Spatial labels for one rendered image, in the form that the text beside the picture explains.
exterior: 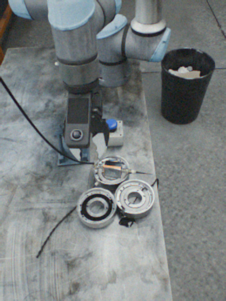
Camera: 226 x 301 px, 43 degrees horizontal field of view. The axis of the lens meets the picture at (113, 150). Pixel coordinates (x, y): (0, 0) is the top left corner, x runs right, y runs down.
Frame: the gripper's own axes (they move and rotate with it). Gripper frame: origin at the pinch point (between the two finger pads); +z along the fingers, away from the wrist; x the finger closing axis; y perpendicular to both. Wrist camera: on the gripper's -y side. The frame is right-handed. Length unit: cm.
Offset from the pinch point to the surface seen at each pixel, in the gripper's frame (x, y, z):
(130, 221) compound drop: -9.2, -5.5, 18.4
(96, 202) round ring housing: -0.3, -0.6, 16.4
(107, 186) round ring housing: -3.4, 3.5, 14.5
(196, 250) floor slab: -45, 26, 95
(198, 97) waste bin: -59, 112, 58
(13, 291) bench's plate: 18.7, -21.8, 21.2
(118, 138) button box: -6.7, 20.2, 11.6
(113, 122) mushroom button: -5.3, 23.0, 7.5
